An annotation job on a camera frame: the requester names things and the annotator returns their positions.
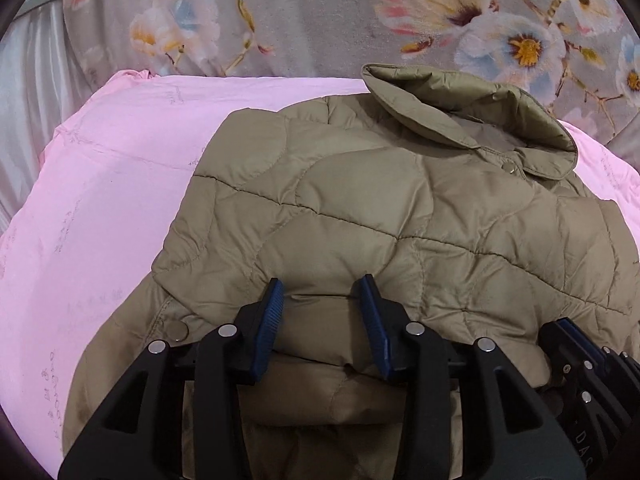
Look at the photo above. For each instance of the khaki quilted puffer jacket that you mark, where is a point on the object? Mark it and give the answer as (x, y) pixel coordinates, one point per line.
(350, 200)

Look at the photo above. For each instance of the white satin curtain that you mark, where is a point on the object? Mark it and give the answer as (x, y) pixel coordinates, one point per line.
(30, 90)

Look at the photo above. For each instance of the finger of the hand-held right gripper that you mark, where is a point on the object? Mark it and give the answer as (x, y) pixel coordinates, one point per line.
(575, 340)

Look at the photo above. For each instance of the grey floral blanket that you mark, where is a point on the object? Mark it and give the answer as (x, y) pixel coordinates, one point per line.
(310, 25)

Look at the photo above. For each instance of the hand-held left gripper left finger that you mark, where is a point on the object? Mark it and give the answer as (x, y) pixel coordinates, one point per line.
(266, 321)

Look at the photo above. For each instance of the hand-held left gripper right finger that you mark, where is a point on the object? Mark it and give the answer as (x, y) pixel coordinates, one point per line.
(374, 322)

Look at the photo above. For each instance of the pink bed sheet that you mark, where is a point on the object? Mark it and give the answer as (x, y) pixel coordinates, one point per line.
(100, 210)

